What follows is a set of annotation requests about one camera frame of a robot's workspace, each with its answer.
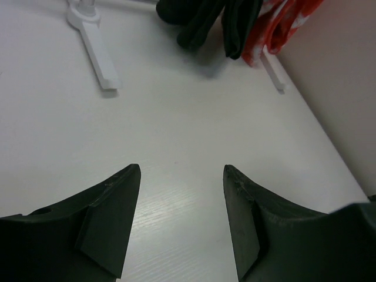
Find red patterned cloth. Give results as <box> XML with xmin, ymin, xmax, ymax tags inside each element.
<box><xmin>241</xmin><ymin>0</ymin><xmax>323</xmax><ymax>66</ymax></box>

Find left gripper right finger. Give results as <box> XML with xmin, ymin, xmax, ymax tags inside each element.
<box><xmin>223</xmin><ymin>165</ymin><xmax>375</xmax><ymax>281</ymax></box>

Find black trousers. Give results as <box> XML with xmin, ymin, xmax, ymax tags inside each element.
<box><xmin>155</xmin><ymin>0</ymin><xmax>264</xmax><ymax>61</ymax></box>

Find white clothes rack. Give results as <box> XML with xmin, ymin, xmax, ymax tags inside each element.
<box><xmin>66</xmin><ymin>1</ymin><xmax>290</xmax><ymax>93</ymax></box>

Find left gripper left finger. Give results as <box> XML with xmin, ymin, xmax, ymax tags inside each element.
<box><xmin>1</xmin><ymin>164</ymin><xmax>141</xmax><ymax>281</ymax></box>

